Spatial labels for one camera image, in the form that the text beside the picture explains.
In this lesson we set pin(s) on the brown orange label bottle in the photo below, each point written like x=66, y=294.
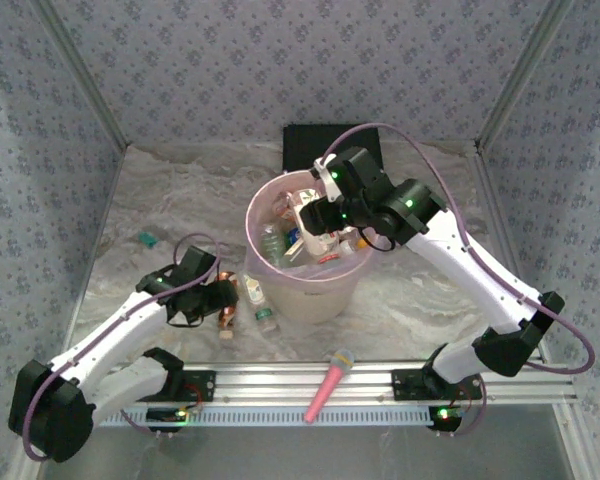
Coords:
x=226, y=320

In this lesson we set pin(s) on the green plastic bottle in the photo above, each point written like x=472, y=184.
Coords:
x=272, y=245

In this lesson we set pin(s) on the pink-lined trash bin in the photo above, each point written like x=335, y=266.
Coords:
x=265, y=210

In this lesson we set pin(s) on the beige plastic waste bin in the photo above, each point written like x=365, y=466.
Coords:
x=310, y=300

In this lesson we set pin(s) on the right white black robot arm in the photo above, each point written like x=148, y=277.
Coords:
x=480, y=280

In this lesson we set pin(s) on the clear bottle yellow-green label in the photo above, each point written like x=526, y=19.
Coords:
x=254, y=292

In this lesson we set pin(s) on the black flat box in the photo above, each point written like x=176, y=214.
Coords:
x=300, y=145

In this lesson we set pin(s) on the small teal block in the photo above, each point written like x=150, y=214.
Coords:
x=149, y=240

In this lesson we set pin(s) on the pink toy microphone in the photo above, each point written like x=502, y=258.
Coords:
x=330, y=385

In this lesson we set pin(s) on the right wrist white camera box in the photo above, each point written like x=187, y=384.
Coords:
x=330, y=185

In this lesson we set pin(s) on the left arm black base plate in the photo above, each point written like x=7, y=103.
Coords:
x=200, y=385

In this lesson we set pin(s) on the aluminium mounting rail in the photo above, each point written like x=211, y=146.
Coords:
x=290, y=382

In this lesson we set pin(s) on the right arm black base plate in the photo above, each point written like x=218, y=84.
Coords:
x=407, y=385

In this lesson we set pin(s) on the aluminium frame post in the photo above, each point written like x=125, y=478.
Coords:
x=522, y=75
x=82, y=75

